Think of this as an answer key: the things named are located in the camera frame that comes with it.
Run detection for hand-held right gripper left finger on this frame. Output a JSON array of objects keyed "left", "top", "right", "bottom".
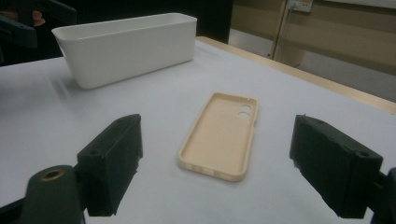
[{"left": 77, "top": 113, "right": 144, "bottom": 217}]

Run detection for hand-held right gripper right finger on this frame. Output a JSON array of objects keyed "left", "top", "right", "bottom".
[{"left": 289, "top": 114, "right": 384, "bottom": 219}]

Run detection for white plastic storage box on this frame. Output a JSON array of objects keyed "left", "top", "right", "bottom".
[{"left": 50, "top": 12, "right": 198, "bottom": 91}]

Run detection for beige phone case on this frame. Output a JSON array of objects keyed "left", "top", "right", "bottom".
[{"left": 177, "top": 91, "right": 260, "bottom": 183}]

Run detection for white table sheet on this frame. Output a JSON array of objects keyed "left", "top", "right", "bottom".
[{"left": 0, "top": 39, "right": 396, "bottom": 224}]

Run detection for black curtain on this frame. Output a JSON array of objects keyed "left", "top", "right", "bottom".
[{"left": 0, "top": 0, "right": 234, "bottom": 67}]

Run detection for white wall socket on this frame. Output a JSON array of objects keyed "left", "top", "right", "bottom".
[{"left": 287, "top": 0, "right": 314, "bottom": 14}]

